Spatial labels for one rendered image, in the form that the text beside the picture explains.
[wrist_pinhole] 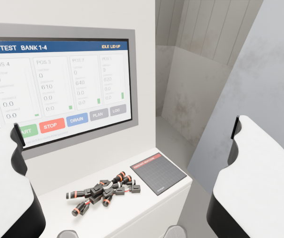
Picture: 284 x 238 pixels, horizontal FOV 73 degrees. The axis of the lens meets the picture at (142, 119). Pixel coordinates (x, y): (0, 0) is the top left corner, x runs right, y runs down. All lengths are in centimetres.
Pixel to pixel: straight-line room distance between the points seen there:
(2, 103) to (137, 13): 49
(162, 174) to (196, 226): 118
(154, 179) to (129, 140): 18
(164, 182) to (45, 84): 50
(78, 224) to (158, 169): 33
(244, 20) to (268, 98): 81
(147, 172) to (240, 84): 128
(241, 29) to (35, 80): 189
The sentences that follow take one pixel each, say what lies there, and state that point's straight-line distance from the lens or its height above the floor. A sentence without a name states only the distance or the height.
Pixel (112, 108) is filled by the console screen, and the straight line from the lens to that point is 68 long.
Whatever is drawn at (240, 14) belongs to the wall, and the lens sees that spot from 219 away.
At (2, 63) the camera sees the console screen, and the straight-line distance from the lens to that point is 57.
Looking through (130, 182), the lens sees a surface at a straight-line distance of 69.
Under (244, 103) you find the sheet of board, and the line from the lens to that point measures 178.
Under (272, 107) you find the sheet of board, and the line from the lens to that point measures 168.
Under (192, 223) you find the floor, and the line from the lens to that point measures 189.
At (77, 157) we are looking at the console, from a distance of 68.
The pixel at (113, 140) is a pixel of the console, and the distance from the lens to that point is 72.
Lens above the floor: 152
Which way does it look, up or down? 30 degrees down
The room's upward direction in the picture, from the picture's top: 8 degrees clockwise
